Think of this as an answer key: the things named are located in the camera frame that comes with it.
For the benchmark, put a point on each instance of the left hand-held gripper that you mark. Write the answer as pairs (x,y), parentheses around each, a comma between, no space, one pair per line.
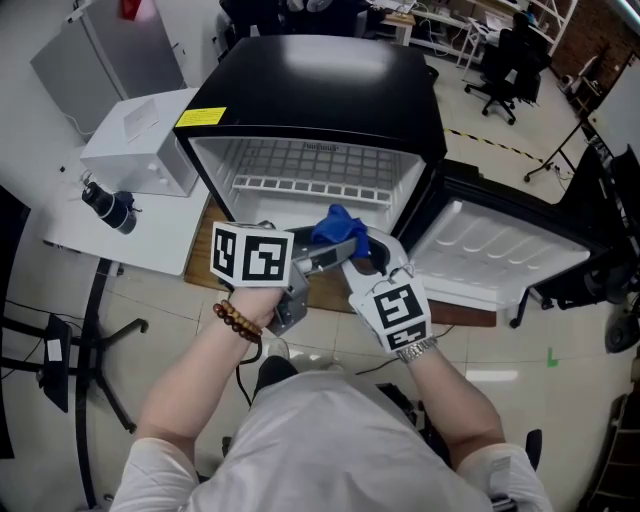
(260,257)

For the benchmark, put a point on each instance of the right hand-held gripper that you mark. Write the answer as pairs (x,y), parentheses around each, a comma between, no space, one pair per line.
(395,315)

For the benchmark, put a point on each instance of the blue cleaning cloth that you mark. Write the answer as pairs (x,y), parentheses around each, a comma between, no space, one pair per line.
(337,227)

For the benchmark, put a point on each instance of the white fridge door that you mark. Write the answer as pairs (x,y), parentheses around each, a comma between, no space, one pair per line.
(500,250)

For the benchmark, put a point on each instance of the black mini fridge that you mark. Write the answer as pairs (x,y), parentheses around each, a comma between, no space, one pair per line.
(310,75)

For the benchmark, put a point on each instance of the person's left forearm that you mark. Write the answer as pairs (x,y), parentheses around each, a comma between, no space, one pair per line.
(200,380)

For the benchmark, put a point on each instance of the person's left hand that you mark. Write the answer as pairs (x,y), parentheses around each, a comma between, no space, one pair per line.
(257,305)

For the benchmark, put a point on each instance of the white plastic grid shelf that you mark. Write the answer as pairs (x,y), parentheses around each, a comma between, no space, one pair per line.
(310,186)

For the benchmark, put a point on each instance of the silver wristwatch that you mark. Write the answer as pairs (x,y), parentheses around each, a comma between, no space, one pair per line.
(417,350)

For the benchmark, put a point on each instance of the person's black trousers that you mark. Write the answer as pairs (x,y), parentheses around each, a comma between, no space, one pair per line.
(275,375)

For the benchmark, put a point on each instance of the black waist pack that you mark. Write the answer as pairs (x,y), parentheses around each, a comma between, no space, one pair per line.
(400,405)

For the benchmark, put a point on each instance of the yellow black floor tape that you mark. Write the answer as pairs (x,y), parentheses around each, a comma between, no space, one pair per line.
(490,142)

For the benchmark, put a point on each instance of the yellow warning sticker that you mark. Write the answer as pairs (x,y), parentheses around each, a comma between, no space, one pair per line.
(200,117)

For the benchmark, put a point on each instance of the person's white shirt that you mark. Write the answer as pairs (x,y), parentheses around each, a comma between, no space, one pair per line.
(325,450)

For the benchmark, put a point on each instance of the white microwave oven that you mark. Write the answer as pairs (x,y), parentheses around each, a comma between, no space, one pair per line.
(135,160)

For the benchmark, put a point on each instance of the black office chair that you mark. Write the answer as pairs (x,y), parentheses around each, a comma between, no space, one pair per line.
(505,75)

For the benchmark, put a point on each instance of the black swivel chair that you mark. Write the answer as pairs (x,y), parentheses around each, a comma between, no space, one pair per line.
(534,450)

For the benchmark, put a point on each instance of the white shelving rack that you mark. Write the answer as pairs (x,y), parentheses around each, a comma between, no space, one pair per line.
(500,20)

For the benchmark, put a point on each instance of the whiteboard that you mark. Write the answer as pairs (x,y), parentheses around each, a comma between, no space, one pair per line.
(617,110)

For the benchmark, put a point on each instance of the black power adapter box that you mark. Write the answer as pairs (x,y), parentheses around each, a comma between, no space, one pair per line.
(55,370)

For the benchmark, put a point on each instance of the silver tall fridge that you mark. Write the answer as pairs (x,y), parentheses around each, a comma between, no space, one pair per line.
(100,60)

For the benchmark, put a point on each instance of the red paper decoration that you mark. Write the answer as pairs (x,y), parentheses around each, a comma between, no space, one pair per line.
(128,7)

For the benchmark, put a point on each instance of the black camera lens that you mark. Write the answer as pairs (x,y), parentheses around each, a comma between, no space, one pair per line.
(110,210)

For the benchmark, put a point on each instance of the black desk frame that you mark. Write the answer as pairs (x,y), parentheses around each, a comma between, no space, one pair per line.
(92,350)

